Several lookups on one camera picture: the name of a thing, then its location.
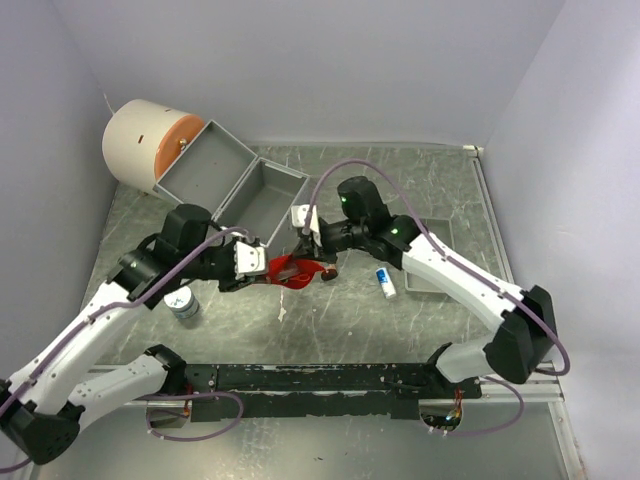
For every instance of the white cylinder with orange face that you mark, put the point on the white cylinder with orange face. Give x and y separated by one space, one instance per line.
143 139

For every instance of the aluminium frame rail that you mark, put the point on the aluminium frame rail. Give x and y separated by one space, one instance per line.
536 390

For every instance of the red first aid pouch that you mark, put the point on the red first aid pouch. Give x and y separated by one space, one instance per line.
292 273

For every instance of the brown medicine bottle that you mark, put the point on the brown medicine bottle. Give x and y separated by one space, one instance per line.
329 273

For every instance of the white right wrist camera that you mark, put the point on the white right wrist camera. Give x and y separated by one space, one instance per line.
306 217

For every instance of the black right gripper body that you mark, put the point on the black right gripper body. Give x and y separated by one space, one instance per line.
335 237

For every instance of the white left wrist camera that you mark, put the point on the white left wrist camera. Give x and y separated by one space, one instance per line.
249 260

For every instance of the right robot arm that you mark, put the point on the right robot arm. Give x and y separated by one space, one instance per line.
521 323

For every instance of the white round jar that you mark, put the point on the white round jar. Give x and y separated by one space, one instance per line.
182 303

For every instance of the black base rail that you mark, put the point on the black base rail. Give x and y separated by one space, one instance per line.
318 390

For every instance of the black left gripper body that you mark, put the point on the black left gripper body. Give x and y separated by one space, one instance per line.
215 264

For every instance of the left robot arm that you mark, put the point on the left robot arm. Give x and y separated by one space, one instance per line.
46 404

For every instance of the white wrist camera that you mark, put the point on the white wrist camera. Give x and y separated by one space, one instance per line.
306 217
249 260

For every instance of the grey metal case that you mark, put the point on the grey metal case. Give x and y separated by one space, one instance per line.
237 186

